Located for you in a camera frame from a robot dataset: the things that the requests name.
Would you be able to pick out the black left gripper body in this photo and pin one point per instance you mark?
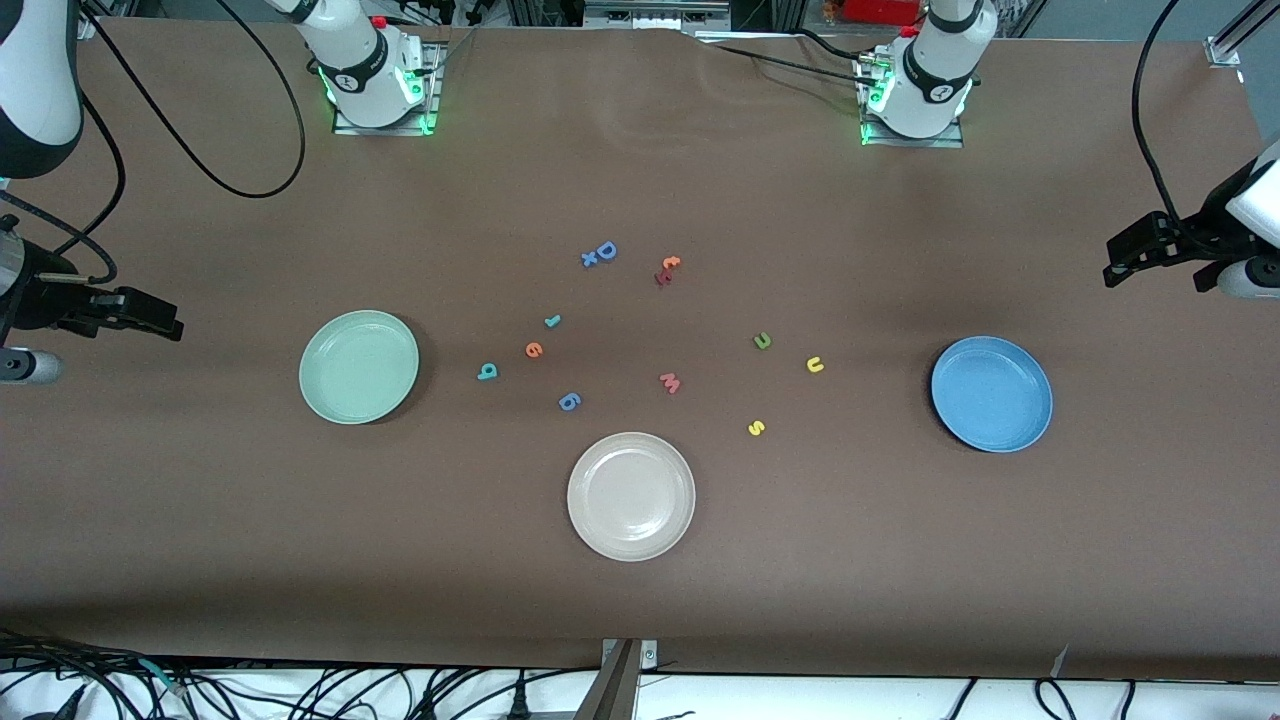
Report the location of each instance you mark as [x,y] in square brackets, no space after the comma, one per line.
[1199,241]

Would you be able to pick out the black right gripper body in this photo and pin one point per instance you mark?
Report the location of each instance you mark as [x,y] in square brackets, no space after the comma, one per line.
[38,302]

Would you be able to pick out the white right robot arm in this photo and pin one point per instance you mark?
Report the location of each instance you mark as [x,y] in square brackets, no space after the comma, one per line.
[360,70]

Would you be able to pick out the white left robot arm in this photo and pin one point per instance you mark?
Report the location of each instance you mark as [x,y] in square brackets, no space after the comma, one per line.
[930,80]

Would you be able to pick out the blue plate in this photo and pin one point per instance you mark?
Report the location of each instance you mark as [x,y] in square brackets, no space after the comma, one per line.
[992,394]

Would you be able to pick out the aluminium corner extrusion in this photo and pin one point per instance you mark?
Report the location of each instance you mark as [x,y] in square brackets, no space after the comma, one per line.
[1225,48]

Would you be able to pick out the light green plate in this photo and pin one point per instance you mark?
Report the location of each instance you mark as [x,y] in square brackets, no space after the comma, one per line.
[358,367]

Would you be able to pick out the red box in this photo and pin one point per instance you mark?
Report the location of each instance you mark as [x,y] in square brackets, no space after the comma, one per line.
[880,10]

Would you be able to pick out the blue foam number 6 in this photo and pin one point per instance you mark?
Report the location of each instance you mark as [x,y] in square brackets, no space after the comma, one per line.
[569,401]

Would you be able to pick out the blue foam letter D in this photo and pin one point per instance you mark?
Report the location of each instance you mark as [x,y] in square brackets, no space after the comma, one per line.
[606,250]

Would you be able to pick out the pink foam letter M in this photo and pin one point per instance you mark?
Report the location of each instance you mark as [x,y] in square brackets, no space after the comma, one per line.
[670,382]

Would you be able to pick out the beige plate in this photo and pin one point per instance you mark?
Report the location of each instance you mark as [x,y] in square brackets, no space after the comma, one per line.
[631,497]

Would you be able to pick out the black power plug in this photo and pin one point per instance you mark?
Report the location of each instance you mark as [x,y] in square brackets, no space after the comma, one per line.
[518,702]

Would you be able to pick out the brown table cover sheet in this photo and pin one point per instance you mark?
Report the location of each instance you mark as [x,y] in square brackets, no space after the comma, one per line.
[640,620]

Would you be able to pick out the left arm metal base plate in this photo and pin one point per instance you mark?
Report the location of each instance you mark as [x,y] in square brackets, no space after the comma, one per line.
[910,143]

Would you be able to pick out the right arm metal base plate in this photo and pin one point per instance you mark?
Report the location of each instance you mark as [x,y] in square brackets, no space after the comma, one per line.
[350,127]

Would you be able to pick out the aluminium frame with sockets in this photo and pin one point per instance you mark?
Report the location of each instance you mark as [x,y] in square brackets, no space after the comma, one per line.
[650,15]

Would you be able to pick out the metal table clamp bracket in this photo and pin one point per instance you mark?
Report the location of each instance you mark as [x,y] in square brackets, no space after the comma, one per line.
[620,690]

